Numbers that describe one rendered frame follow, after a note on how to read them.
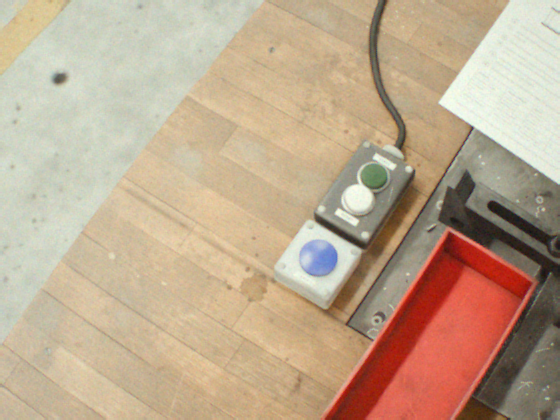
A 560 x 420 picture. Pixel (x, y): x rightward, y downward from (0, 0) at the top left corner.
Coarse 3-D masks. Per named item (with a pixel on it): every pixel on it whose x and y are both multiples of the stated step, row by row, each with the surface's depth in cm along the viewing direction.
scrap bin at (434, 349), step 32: (448, 256) 131; (480, 256) 127; (416, 288) 126; (448, 288) 130; (480, 288) 130; (512, 288) 128; (416, 320) 128; (448, 320) 128; (480, 320) 128; (512, 320) 122; (384, 352) 127; (416, 352) 127; (448, 352) 126; (480, 352) 126; (352, 384) 122; (384, 384) 125; (416, 384) 125; (448, 384) 125; (352, 416) 124; (384, 416) 124; (416, 416) 124; (448, 416) 123
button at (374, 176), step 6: (366, 168) 132; (372, 168) 132; (378, 168) 132; (366, 174) 131; (372, 174) 131; (378, 174) 131; (384, 174) 131; (366, 180) 131; (372, 180) 131; (378, 180) 131; (384, 180) 131; (372, 186) 131; (378, 186) 131
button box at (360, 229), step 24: (384, 0) 145; (384, 96) 139; (360, 144) 134; (360, 168) 132; (384, 168) 132; (408, 168) 132; (336, 192) 131; (384, 192) 131; (336, 216) 130; (360, 216) 130; (384, 216) 130; (360, 240) 129
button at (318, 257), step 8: (312, 240) 128; (320, 240) 128; (304, 248) 128; (312, 248) 128; (320, 248) 128; (328, 248) 128; (304, 256) 128; (312, 256) 127; (320, 256) 127; (328, 256) 128; (336, 256) 128; (304, 264) 127; (312, 264) 127; (320, 264) 127; (328, 264) 127; (312, 272) 127; (320, 272) 127; (328, 272) 127
